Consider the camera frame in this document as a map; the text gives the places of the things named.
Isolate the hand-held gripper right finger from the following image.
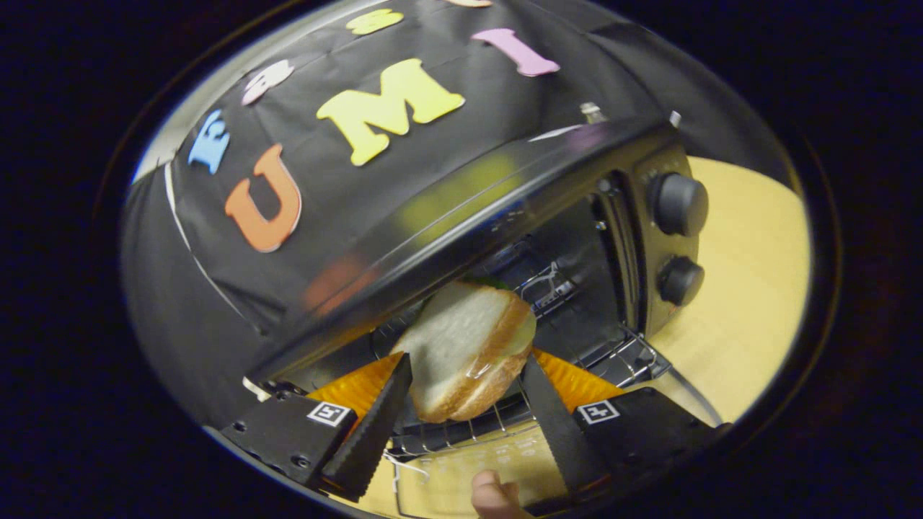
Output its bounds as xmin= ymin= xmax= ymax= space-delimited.
xmin=521 ymin=352 xmax=729 ymax=498

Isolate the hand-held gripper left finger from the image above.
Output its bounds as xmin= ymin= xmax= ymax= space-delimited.
xmin=220 ymin=352 xmax=413 ymax=503

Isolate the black toaster oven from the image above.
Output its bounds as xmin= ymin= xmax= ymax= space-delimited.
xmin=242 ymin=115 xmax=723 ymax=519

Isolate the white bread sandwich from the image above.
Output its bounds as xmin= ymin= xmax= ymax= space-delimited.
xmin=392 ymin=280 xmax=538 ymax=424

